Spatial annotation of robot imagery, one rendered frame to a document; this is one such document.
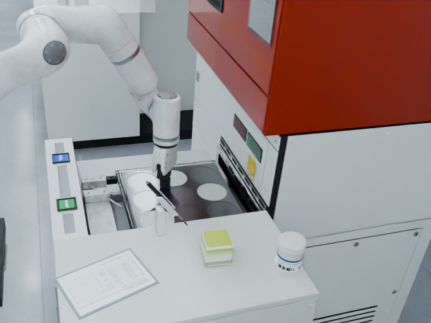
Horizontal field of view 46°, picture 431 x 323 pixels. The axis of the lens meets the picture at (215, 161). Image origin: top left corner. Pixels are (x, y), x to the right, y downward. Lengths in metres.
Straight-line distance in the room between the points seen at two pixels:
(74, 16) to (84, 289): 0.67
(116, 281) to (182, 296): 0.17
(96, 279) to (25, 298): 1.36
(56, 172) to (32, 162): 1.90
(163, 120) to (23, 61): 0.47
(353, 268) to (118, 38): 1.15
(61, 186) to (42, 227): 1.39
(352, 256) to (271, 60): 0.84
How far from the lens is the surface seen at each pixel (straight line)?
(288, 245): 1.29
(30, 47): 1.27
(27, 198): 3.26
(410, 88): 1.58
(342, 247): 1.82
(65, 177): 1.68
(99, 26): 1.35
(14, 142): 3.85
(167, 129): 1.56
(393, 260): 2.02
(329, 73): 1.40
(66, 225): 1.49
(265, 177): 1.54
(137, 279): 1.30
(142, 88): 1.46
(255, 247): 1.42
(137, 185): 1.73
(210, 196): 1.69
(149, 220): 1.58
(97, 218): 1.62
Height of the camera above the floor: 1.89
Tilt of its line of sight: 32 degrees down
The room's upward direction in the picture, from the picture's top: 5 degrees clockwise
